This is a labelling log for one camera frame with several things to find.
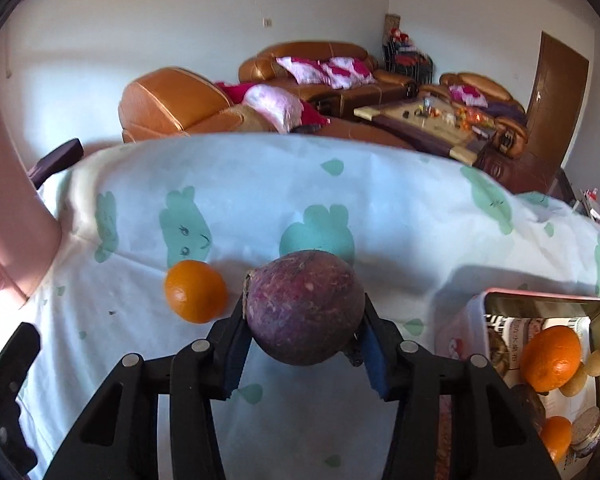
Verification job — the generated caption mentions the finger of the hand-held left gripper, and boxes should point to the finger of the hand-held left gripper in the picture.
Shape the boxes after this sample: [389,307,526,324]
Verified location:
[0,322,42,478]

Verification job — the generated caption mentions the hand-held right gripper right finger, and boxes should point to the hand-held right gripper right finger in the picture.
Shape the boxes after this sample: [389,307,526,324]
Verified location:
[347,294,563,480]

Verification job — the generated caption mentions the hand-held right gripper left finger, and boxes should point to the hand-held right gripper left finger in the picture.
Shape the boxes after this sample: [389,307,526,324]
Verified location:
[44,294,255,480]

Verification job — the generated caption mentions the purple passion fruit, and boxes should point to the purple passion fruit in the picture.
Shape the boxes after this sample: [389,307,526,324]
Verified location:
[244,250,367,367]

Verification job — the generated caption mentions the pink tin box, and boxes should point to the pink tin box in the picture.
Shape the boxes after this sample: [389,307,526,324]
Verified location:
[437,287,600,480]

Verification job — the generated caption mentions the large orange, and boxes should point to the large orange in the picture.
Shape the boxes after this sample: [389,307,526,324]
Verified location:
[520,325,583,393]

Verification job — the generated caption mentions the small orange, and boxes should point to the small orange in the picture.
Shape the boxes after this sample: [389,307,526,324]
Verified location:
[539,416,573,463]

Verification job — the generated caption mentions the small round brown jar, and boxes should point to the small round brown jar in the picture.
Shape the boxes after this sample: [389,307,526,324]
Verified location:
[570,406,600,458]

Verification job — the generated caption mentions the medium orange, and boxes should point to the medium orange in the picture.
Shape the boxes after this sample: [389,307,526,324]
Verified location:
[164,260,228,323]

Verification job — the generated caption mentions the printed paper lining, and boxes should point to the printed paper lining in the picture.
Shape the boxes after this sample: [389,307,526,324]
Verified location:
[485,312,600,480]

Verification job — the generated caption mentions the white green-print tablecloth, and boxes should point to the white green-print tablecloth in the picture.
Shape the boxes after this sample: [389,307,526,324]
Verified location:
[0,132,600,480]

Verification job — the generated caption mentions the black chair back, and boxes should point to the black chair back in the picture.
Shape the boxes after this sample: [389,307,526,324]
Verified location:
[28,138,84,188]

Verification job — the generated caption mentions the wooden coffee table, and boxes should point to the wooden coffee table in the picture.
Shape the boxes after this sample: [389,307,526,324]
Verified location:
[354,97,501,163]

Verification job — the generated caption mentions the brown leather armchair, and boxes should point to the brown leather armchair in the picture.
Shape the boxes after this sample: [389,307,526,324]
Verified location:
[119,66,411,150]

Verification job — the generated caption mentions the pile of small oranges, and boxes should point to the pile of small oranges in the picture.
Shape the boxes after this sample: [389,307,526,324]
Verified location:
[452,107,496,128]

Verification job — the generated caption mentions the pink floral cushion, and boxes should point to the pink floral cushion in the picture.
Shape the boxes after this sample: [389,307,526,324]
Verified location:
[322,62,362,86]
[330,56,376,81]
[276,56,327,85]
[449,84,488,106]

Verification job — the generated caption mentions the purple cloth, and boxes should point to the purple cloth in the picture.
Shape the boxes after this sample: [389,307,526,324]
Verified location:
[482,101,523,116]

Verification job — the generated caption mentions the brown leather small sofa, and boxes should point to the brown leather small sofa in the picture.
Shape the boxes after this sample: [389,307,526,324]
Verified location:
[420,72,528,161]

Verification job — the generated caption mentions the stacked black chairs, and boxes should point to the stacked black chairs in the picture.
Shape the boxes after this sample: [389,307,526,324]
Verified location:
[382,40,435,83]

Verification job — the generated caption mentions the brown leather long sofa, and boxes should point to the brown leather long sofa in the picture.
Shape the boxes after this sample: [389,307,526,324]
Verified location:
[238,41,418,116]

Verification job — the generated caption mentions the brown wooden door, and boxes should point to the brown wooden door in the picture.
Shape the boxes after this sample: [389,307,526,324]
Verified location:
[525,31,591,171]

